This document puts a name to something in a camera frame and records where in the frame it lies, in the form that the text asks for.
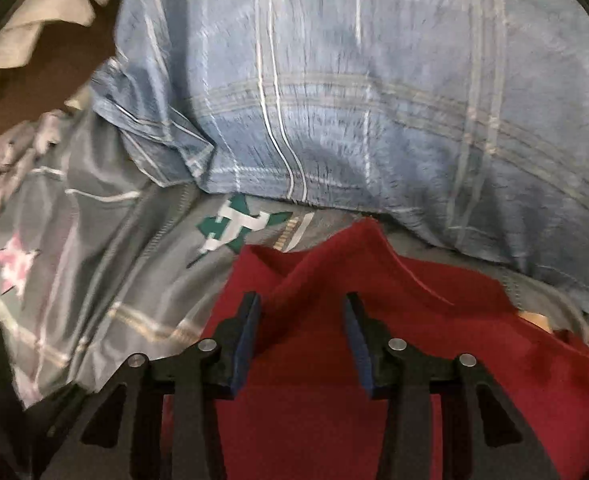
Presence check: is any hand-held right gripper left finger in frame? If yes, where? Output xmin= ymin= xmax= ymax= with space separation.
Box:
xmin=39 ymin=292 xmax=262 ymax=480

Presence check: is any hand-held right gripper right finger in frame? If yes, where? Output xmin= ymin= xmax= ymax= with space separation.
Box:
xmin=343 ymin=292 xmax=560 ymax=480

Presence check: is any maroon fleece garment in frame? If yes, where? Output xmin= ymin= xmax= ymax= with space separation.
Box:
xmin=167 ymin=217 xmax=589 ymax=480

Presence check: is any grey plaid shirt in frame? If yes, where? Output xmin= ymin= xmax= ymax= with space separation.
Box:
xmin=0 ymin=110 xmax=589 ymax=411

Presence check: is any blue plaid shirt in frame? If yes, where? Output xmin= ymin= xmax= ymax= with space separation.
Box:
xmin=92 ymin=0 xmax=589 ymax=331

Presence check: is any light grey crumpled cloth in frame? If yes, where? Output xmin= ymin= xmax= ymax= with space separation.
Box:
xmin=0 ymin=110 xmax=72 ymax=221

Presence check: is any beige cloth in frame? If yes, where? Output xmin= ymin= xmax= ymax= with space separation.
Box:
xmin=0 ymin=0 xmax=110 ymax=68

